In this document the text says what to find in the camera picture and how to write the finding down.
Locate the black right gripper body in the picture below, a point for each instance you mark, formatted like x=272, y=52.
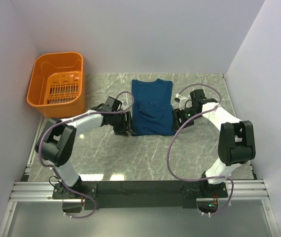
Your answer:
x=184, y=114

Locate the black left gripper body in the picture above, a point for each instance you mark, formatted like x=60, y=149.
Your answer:
x=119, y=123

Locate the blue Mickey Mouse t-shirt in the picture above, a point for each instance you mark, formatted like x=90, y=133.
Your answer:
x=152, y=109

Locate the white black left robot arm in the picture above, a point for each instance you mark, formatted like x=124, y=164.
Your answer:
x=55, y=144

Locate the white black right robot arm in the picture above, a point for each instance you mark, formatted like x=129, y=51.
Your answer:
x=236, y=145

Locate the orange plastic basket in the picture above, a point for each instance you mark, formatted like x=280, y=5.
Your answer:
x=57, y=85

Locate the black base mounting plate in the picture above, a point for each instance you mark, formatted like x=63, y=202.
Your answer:
x=132, y=194

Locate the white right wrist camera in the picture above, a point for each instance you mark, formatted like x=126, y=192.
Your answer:
x=181, y=100

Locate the aluminium frame rails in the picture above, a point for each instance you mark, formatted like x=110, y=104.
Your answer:
x=144, y=158

